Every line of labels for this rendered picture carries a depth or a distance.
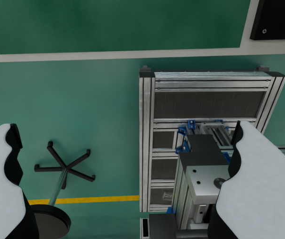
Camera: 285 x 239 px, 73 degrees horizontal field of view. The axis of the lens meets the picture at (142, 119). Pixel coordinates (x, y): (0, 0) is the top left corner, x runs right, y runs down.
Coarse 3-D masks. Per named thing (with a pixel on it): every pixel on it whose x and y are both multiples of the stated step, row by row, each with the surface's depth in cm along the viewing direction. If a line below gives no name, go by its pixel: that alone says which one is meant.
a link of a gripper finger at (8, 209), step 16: (0, 128) 10; (16, 128) 11; (0, 144) 9; (16, 144) 10; (0, 160) 8; (16, 160) 9; (0, 176) 7; (16, 176) 8; (0, 192) 6; (16, 192) 6; (0, 208) 6; (16, 208) 6; (0, 224) 6; (16, 224) 6; (32, 224) 6
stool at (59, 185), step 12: (48, 144) 152; (84, 156) 157; (36, 168) 163; (48, 168) 163; (60, 168) 163; (60, 180) 152; (36, 204) 119; (48, 204) 134; (36, 216) 116; (48, 216) 116; (60, 216) 118; (48, 228) 123; (60, 228) 123
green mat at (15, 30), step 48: (0, 0) 42; (48, 0) 42; (96, 0) 43; (144, 0) 43; (192, 0) 43; (240, 0) 44; (0, 48) 47; (48, 48) 48; (96, 48) 48; (144, 48) 48; (192, 48) 49
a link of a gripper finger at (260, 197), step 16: (240, 128) 10; (240, 144) 9; (256, 144) 9; (272, 144) 9; (240, 160) 8; (256, 160) 8; (272, 160) 8; (240, 176) 7; (256, 176) 7; (272, 176) 7; (224, 192) 7; (240, 192) 7; (256, 192) 7; (272, 192) 7; (224, 208) 6; (240, 208) 6; (256, 208) 6; (272, 208) 6; (224, 224) 6; (240, 224) 6; (256, 224) 6; (272, 224) 6
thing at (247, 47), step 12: (252, 0) 44; (252, 12) 45; (252, 24) 47; (216, 48) 49; (228, 48) 49; (240, 48) 49; (252, 48) 50; (264, 48) 50; (276, 48) 50; (0, 60) 49; (12, 60) 49; (24, 60) 49; (36, 60) 49; (48, 60) 49; (60, 60) 50
